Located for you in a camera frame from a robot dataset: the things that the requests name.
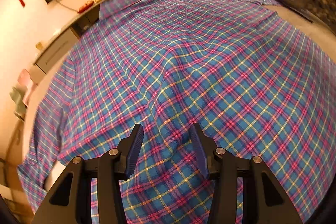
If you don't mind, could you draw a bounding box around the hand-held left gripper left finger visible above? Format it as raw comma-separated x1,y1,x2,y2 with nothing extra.
33,123,144,224

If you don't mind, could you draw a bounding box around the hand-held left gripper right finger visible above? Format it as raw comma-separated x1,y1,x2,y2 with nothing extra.
189,123,305,224

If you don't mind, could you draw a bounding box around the blue pink plaid shirt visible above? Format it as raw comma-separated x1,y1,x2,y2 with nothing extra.
16,0,336,224

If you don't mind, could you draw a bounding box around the green plastic chair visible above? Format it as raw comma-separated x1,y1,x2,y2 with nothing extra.
9,85,29,119

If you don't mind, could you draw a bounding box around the grey sideboard cabinet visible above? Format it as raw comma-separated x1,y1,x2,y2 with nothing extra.
33,0,189,75

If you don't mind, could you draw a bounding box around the pink plastic chair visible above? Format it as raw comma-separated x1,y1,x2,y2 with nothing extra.
17,69,37,106

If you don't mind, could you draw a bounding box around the thin wall cable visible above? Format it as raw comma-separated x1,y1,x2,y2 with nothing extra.
56,0,79,13

